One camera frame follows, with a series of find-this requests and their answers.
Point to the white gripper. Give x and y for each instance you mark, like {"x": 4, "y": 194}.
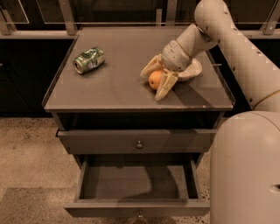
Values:
{"x": 174, "y": 57}

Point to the orange fruit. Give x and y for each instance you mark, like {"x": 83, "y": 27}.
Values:
{"x": 154, "y": 79}

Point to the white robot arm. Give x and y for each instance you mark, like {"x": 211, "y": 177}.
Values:
{"x": 245, "y": 154}

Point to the grey top drawer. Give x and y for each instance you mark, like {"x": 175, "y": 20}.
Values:
{"x": 136, "y": 141}

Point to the grey drawer cabinet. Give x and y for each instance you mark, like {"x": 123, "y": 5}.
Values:
{"x": 115, "y": 97}

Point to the grey open middle drawer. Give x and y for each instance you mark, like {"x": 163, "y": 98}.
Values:
{"x": 140, "y": 185}

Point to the white bowl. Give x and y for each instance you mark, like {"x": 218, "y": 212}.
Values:
{"x": 192, "y": 71}

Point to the crushed green soda can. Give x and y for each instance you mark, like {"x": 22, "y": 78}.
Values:
{"x": 89, "y": 60}

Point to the metal railing frame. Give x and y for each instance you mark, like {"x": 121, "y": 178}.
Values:
{"x": 66, "y": 19}

